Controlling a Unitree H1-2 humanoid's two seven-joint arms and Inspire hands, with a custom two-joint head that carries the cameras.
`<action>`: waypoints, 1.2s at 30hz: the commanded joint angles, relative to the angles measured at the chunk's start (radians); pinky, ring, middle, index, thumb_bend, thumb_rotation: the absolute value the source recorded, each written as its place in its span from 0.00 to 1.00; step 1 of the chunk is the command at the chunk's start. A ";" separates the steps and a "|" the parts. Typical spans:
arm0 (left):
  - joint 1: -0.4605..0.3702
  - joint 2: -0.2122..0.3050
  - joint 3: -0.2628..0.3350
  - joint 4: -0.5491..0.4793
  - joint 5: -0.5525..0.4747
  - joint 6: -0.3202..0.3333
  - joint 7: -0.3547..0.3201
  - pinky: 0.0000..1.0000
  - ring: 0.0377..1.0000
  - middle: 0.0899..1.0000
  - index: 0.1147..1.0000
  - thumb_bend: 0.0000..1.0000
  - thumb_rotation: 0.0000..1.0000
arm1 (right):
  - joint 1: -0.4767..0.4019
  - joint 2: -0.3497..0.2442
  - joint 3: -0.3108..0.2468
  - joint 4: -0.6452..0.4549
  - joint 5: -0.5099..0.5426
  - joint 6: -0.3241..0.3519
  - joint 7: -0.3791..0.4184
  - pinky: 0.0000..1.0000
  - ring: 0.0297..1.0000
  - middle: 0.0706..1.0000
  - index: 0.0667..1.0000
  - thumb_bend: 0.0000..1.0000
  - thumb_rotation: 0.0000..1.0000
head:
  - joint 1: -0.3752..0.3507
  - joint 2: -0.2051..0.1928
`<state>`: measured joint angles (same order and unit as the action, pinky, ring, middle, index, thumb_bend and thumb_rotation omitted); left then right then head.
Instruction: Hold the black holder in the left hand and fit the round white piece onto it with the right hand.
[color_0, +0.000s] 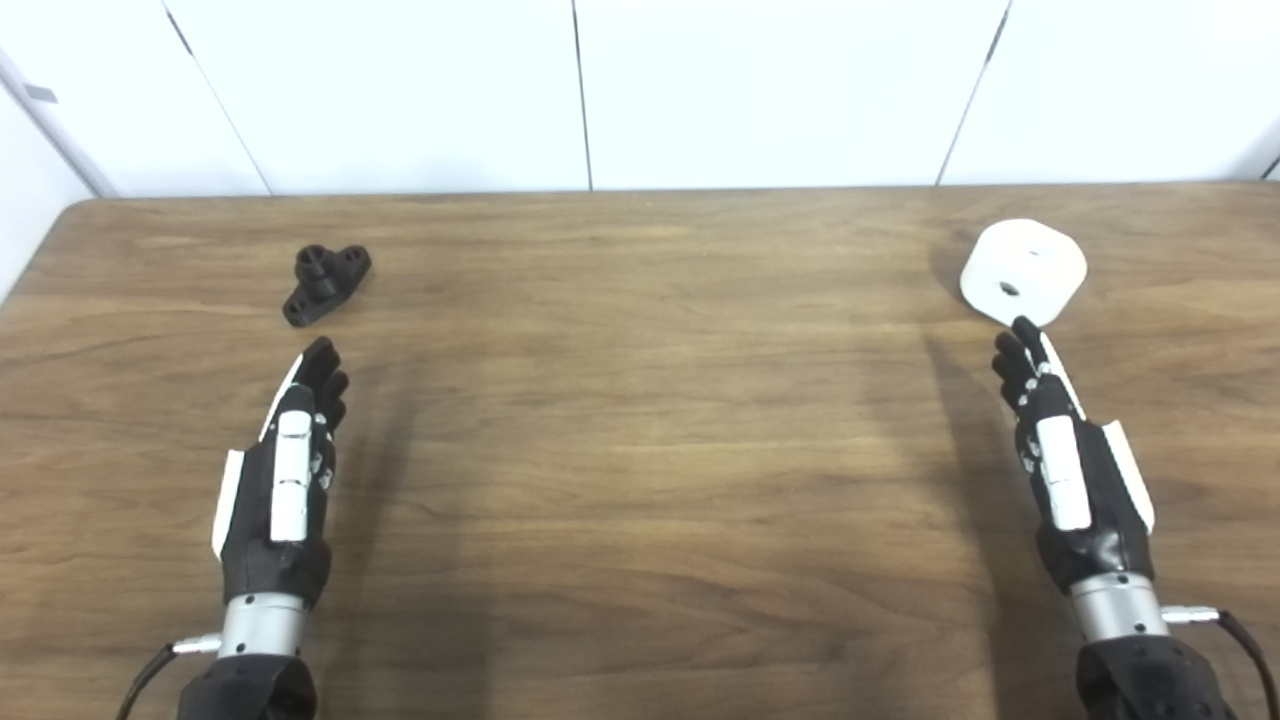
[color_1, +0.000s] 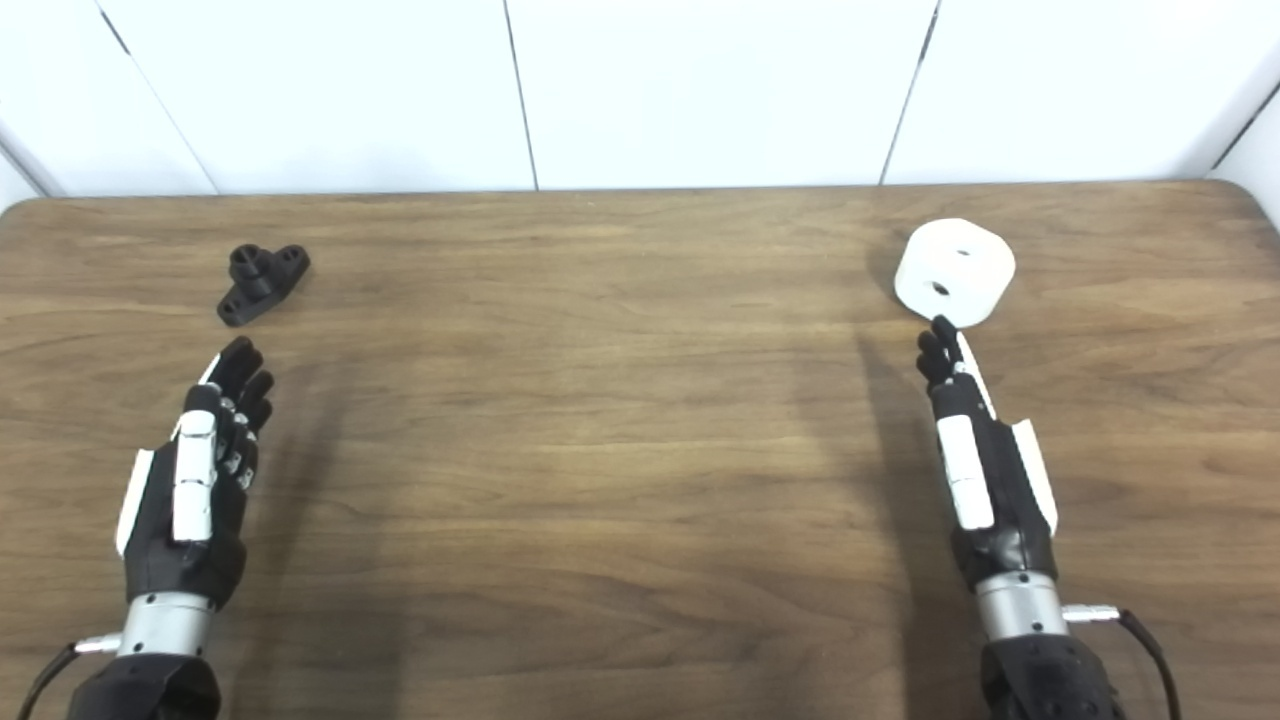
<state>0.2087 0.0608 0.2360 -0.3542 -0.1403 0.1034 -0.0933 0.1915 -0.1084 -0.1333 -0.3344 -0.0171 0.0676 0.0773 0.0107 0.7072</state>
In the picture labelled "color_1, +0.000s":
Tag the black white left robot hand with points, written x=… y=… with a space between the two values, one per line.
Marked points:
x=190 y=480

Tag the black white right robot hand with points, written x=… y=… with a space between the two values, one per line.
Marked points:
x=965 y=470

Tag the round white piece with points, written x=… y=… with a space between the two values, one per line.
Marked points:
x=955 y=272

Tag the black flanged holder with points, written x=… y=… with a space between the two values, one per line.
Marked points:
x=258 y=290

